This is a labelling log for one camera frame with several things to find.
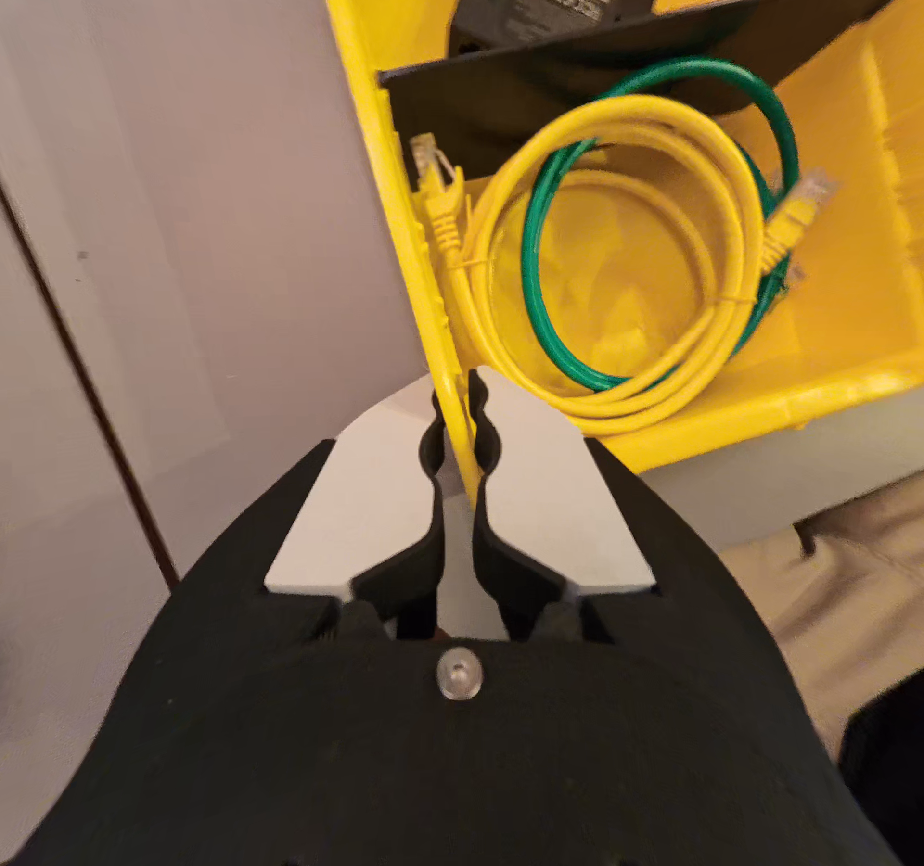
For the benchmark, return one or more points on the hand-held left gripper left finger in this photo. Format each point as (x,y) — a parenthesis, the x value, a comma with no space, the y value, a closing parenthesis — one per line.
(361,505)

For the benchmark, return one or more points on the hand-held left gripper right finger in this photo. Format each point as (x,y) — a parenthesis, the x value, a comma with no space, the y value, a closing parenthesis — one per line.
(570,512)

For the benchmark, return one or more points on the yellow plastic bin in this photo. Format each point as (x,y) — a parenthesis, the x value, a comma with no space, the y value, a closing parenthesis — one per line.
(830,289)

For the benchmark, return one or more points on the black network switch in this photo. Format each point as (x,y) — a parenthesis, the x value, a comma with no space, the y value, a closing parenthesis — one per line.
(505,7)

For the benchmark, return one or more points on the person's khaki trouser leg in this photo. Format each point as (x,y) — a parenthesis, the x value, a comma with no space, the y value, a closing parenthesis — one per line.
(844,577)

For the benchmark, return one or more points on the person's black jacket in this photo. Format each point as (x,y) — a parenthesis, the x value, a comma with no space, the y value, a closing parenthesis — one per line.
(888,772)

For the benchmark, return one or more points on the black bin divider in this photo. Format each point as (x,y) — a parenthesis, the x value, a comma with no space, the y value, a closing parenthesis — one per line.
(505,86)

